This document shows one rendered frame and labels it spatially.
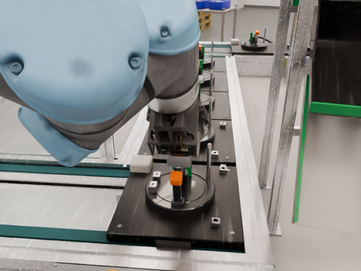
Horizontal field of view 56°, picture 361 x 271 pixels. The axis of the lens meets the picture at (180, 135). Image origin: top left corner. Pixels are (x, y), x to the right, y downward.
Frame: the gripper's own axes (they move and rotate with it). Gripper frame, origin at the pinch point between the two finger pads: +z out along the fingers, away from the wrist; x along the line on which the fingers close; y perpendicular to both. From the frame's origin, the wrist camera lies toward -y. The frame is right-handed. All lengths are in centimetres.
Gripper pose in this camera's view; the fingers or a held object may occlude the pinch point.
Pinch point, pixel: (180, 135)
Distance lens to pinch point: 63.9
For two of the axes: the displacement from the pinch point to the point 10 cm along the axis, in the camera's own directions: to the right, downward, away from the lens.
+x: 10.0, 0.4, -0.8
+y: -0.7, 9.2, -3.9
